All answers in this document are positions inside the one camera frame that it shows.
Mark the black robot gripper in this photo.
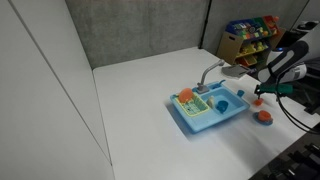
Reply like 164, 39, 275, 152
254, 84, 267, 99

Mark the small blue cup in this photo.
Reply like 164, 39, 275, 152
237, 90, 245, 97

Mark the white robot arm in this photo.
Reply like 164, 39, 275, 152
254, 40, 320, 97

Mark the yellow dish drying rack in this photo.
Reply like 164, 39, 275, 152
174, 94, 209, 117

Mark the orange plate in rack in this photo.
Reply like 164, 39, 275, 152
178, 88, 193, 103

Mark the blue saucer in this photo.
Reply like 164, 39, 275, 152
253, 110, 273, 126

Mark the orange mug on saucer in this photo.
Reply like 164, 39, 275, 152
258, 110, 272, 122

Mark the grey metal mounting plate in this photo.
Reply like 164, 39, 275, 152
221, 64, 253, 79

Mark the blue mug in sink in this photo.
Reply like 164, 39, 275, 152
216, 100, 228, 112

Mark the beige sponge in sink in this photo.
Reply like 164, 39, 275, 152
207, 96, 215, 108

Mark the wooden toy shelf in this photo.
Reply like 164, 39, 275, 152
216, 15, 285, 70

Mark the grey toy faucet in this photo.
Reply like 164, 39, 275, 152
196, 59, 226, 94

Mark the blue toy sink basin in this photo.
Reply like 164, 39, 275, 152
170, 81, 250, 133

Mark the black equipment at table edge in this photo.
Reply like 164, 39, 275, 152
249, 133, 320, 180

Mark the black tripod pole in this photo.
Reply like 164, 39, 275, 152
198, 0, 213, 49

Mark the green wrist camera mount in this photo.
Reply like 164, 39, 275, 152
265, 84, 293, 94

